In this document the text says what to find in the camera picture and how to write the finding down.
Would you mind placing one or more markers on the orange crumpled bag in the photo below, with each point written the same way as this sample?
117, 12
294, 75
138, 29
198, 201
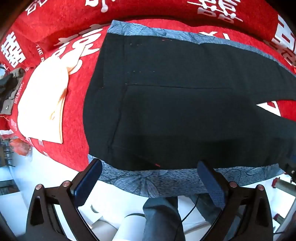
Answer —
20, 147

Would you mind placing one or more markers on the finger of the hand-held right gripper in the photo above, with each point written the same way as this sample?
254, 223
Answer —
290, 169

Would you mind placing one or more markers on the person's leg in jeans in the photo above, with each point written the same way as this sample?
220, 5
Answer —
161, 220
205, 206

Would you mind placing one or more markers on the red printed blanket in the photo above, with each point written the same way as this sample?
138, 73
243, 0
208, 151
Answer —
76, 115

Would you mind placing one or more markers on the black pants with grey trim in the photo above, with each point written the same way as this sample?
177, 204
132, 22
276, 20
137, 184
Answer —
173, 104

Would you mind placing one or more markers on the rolled red printed quilt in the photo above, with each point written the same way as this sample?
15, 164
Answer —
150, 9

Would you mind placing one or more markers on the white cylinder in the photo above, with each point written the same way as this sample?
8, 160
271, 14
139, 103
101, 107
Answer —
129, 229

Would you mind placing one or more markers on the red-capped metal tube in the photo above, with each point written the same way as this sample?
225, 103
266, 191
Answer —
283, 184

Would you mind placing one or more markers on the dark clothing pile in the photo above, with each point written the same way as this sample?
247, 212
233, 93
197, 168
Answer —
9, 90

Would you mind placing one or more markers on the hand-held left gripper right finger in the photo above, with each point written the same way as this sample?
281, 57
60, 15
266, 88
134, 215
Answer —
211, 183

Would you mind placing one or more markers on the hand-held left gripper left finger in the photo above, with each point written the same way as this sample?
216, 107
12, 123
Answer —
86, 183

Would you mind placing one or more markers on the cream folded cloth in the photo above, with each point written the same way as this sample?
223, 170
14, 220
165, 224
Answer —
44, 97

